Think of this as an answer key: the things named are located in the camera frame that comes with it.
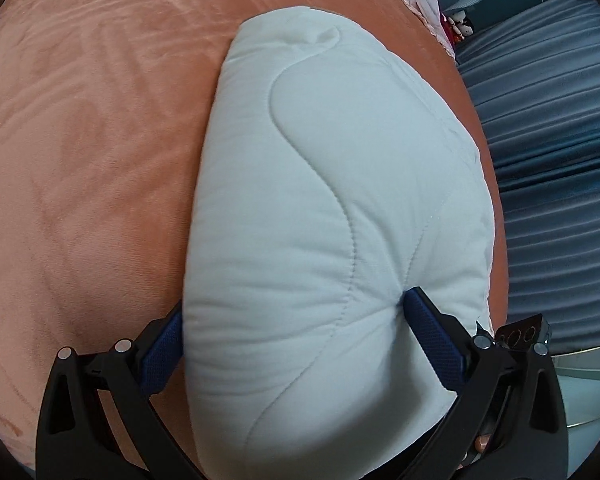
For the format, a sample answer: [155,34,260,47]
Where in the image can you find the cream quilted jacket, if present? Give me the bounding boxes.
[183,6,494,479]

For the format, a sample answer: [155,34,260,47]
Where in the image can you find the person's right hand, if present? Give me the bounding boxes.
[456,428,494,470]

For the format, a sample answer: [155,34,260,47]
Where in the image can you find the blue-grey curtain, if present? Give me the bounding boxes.
[456,0,600,354]

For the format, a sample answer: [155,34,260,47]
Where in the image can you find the orange plush bed blanket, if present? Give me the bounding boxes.
[0,0,488,467]

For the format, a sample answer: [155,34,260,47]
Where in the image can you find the red plush toy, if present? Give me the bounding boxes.
[438,3,475,48]

